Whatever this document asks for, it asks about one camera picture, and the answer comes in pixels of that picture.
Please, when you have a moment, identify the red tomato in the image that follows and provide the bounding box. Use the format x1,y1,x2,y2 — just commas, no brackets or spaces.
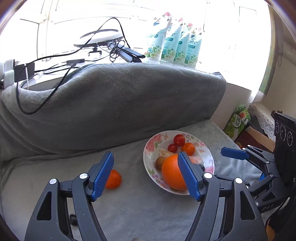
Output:
173,134,186,147

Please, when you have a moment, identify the brown longan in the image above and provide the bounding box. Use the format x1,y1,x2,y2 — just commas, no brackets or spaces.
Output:
154,156,166,171

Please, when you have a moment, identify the dark grape lower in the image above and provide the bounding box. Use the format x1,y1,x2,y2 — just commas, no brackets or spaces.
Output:
69,214,78,226

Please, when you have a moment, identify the small tangerine on plate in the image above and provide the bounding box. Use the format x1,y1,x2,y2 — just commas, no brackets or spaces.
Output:
181,143,196,156

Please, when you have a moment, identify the large orange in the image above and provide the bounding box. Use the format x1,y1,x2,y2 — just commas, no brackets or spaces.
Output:
162,154,187,191

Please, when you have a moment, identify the small tangerine on sofa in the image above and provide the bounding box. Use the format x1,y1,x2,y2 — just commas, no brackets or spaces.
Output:
105,169,122,189

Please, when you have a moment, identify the small cherry tomato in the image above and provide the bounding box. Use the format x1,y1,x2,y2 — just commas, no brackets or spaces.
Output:
167,144,178,153

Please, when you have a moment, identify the grey sofa seat cover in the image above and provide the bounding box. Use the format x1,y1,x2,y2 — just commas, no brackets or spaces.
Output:
1,120,261,240

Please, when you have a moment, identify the floral white plate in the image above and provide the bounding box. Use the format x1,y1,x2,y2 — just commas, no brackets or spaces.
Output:
143,131,215,195

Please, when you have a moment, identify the grey sofa back cushion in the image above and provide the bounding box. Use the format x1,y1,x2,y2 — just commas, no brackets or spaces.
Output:
1,63,227,161

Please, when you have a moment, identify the black power adapter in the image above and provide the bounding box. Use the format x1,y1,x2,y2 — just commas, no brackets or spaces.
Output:
14,63,35,82

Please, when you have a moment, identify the black right camera box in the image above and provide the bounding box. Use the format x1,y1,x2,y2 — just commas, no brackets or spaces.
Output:
271,112,295,186

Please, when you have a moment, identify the black cable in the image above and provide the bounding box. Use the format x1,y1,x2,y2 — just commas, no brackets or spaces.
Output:
16,17,132,115

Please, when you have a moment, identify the ring light stand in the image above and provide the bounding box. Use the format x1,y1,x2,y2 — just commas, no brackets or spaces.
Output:
74,29,147,63

